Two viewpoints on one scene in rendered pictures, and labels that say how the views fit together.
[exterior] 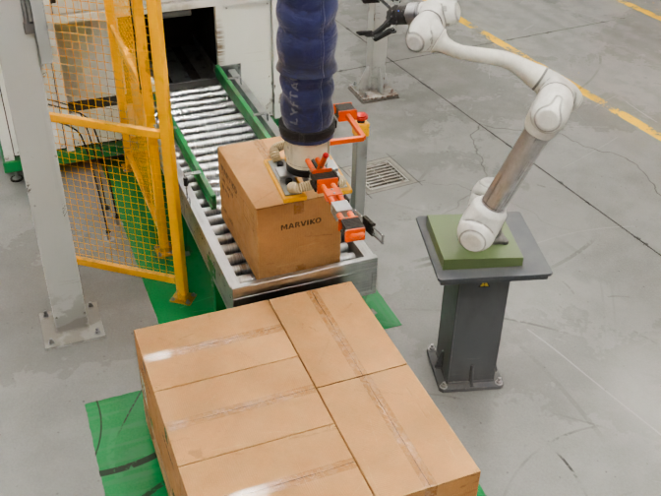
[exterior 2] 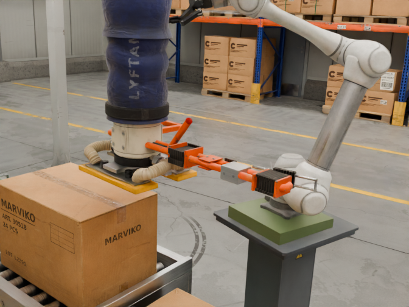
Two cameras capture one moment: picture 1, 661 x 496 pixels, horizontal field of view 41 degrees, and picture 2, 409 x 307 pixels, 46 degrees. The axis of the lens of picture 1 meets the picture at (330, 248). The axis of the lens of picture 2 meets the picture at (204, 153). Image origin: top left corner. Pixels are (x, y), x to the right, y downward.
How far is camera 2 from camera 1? 214 cm
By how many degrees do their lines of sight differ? 32
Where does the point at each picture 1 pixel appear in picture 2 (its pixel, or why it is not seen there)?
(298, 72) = (141, 30)
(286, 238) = (110, 254)
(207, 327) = not seen: outside the picture
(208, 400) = not seen: outside the picture
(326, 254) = (145, 266)
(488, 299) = (301, 270)
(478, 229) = (319, 189)
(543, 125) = (378, 66)
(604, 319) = (330, 278)
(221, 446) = not seen: outside the picture
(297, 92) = (138, 58)
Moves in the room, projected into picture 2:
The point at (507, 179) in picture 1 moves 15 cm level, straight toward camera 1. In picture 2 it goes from (336, 134) to (357, 144)
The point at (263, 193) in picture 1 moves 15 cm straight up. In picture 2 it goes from (76, 208) to (75, 170)
